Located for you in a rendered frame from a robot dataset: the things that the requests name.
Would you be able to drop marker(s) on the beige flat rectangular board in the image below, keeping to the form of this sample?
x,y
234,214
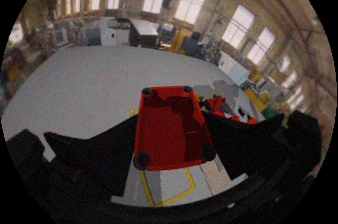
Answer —
x,y
214,171

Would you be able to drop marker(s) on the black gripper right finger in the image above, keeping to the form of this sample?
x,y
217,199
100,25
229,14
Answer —
x,y
237,142

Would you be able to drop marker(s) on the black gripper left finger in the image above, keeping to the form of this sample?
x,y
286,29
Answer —
x,y
106,156

